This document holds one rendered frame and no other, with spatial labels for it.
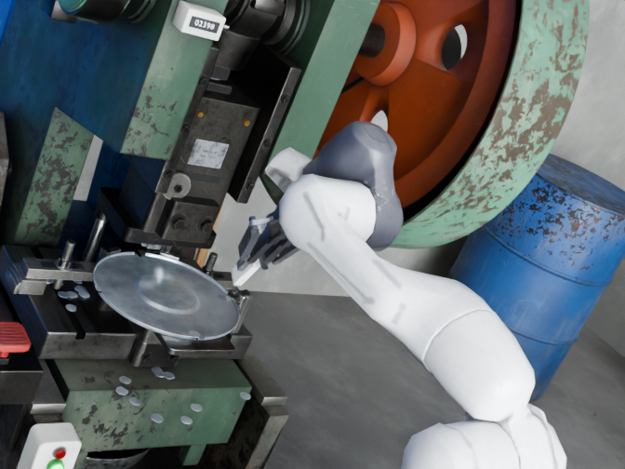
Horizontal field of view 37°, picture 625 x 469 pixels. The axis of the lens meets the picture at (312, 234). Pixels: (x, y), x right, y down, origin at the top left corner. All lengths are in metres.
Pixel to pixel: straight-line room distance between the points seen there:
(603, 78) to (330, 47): 2.80
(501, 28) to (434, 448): 0.85
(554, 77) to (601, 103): 2.79
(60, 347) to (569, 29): 1.06
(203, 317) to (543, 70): 0.76
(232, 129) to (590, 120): 2.93
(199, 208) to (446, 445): 0.83
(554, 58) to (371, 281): 0.67
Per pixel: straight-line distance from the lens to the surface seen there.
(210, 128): 1.71
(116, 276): 1.81
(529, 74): 1.64
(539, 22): 1.65
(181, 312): 1.77
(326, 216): 1.22
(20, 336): 1.60
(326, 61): 1.71
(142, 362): 1.82
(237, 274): 1.59
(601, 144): 4.63
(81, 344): 1.78
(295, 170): 1.40
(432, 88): 1.83
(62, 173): 1.95
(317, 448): 3.02
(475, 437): 1.11
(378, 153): 1.30
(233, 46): 1.69
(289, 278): 3.81
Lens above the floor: 1.63
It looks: 21 degrees down
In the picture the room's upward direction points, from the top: 24 degrees clockwise
